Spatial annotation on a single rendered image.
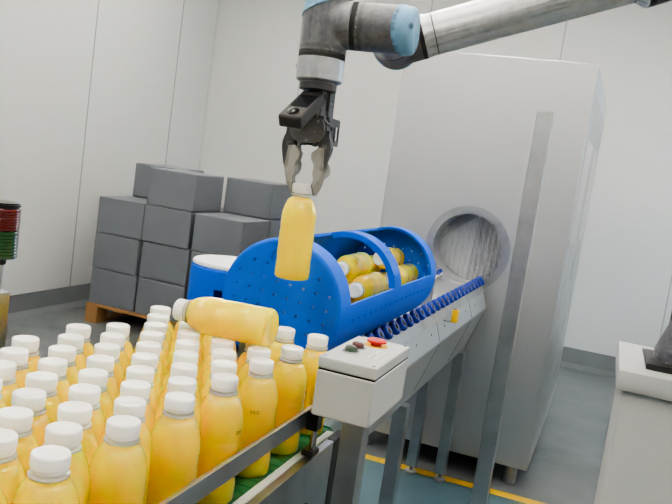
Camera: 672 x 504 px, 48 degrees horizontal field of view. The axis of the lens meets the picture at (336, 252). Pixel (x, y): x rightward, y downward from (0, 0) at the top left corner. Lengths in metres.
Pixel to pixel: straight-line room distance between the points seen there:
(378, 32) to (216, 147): 6.20
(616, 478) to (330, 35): 1.00
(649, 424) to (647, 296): 5.11
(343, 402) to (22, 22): 4.74
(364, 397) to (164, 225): 4.32
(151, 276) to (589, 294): 3.54
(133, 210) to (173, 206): 0.33
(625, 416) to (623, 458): 0.08
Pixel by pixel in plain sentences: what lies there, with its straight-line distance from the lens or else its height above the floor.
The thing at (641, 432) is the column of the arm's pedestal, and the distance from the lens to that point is 1.60.
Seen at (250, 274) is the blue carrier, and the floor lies 1.14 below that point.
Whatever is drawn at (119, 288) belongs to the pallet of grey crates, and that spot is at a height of 0.29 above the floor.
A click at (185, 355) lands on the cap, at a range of 1.21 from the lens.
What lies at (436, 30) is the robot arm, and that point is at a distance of 1.59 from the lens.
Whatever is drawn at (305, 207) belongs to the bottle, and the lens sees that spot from 1.44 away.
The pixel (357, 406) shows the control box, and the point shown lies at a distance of 1.24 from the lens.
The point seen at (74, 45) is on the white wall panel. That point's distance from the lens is 6.09.
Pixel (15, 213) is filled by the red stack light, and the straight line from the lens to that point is 1.45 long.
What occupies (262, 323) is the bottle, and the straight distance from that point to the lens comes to 1.28.
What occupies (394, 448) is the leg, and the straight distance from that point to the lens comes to 2.70.
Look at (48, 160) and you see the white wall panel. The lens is 5.95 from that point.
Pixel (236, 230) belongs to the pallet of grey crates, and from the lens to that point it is 5.17.
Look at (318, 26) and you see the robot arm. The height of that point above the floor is 1.65.
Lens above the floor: 1.41
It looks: 7 degrees down
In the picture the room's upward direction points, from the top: 8 degrees clockwise
